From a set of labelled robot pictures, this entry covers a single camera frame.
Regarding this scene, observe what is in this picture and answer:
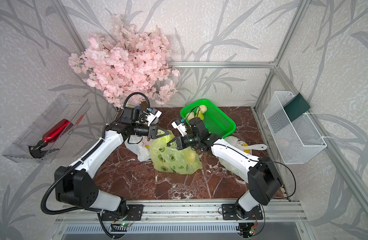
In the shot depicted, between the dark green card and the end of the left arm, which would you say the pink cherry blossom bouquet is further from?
the dark green card

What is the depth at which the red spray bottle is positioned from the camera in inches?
23.5

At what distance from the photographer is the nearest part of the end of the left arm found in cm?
65

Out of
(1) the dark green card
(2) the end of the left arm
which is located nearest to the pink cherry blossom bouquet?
Answer: (2) the end of the left arm

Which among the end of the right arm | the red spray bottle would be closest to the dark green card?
the end of the right arm

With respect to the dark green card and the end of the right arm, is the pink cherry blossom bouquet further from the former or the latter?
the dark green card

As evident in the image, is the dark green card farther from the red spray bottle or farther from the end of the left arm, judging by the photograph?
the red spray bottle

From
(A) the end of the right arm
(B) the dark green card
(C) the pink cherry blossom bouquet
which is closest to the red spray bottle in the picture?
(C) the pink cherry blossom bouquet

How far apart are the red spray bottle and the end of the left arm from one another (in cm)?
27

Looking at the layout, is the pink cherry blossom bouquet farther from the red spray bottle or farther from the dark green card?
the dark green card
